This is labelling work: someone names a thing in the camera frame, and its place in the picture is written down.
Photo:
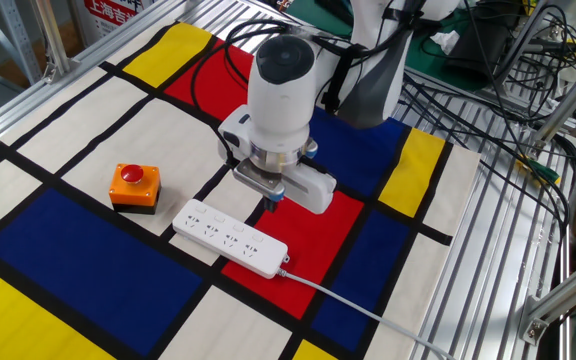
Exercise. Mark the white crumpled paper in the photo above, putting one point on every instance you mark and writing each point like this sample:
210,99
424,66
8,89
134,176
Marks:
445,41

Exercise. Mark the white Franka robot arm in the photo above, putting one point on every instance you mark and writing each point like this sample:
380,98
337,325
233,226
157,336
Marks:
278,110

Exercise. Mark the aluminium frame bar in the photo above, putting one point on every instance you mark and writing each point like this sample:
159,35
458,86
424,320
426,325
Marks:
18,112
530,42
573,95
50,35
568,292

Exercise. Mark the silver camera with blue cap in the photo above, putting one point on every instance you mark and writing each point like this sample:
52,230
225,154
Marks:
258,180

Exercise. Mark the white four-socket power strip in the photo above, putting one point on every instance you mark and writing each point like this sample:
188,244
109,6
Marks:
228,237

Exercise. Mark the orange box red emergency button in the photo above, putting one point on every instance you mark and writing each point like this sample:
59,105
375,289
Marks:
133,189

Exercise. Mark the grey slotted shelf upright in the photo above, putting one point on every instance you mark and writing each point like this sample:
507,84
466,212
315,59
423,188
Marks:
18,40

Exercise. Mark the red and white sign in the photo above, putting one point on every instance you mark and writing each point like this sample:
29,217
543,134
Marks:
110,10

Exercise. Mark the black box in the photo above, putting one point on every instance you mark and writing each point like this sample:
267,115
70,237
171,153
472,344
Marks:
478,50

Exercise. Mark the colour-block Mondrian tablecloth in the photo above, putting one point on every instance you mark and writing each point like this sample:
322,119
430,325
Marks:
93,270

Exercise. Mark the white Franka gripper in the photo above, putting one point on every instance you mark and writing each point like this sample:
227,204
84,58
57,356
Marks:
313,192

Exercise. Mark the green and yellow tool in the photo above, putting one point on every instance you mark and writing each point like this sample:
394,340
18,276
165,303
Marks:
543,172

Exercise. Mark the green mat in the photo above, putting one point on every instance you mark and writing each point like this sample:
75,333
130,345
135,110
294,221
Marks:
433,70

